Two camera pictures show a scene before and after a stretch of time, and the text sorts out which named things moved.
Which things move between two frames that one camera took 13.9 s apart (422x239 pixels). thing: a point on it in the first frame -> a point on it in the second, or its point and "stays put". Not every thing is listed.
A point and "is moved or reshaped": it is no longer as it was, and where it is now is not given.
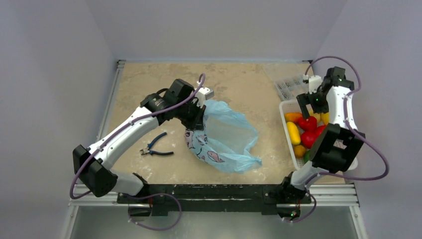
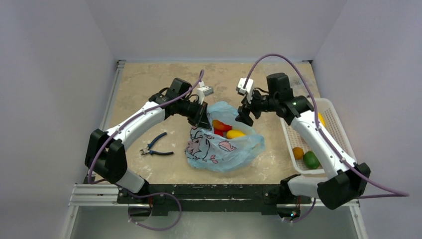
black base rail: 264,198 stays put
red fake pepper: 308,138 -> 219,132
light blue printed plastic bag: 224,142 is moved or reshaped
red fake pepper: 311,125 is moved or reshaped
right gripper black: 311,100 -> 248,109
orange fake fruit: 292,116 is moved or reshaped
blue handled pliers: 147,150 stays put
